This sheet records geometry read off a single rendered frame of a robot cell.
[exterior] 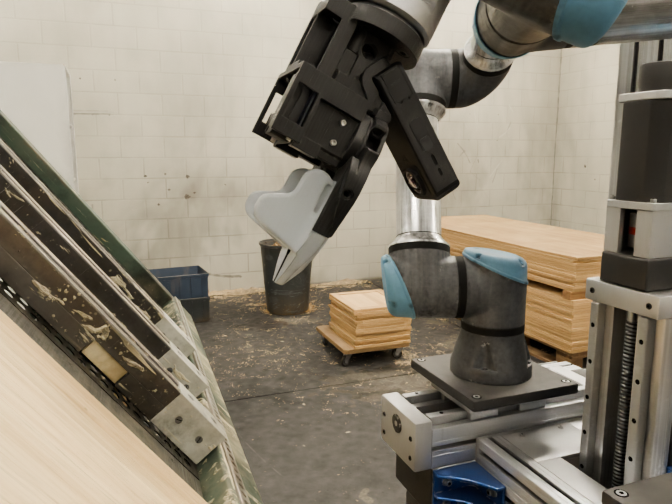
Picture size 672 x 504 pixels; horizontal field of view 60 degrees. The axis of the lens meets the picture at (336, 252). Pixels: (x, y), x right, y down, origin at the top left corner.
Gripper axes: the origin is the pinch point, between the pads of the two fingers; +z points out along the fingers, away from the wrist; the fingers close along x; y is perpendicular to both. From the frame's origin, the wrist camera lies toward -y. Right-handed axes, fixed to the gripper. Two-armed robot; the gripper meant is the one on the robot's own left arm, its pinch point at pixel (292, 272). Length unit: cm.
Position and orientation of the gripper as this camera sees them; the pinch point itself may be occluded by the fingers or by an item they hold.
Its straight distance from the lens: 46.0
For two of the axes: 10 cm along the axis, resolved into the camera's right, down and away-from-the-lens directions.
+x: 3.3, 1.5, -9.3
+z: -4.4, 9.0, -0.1
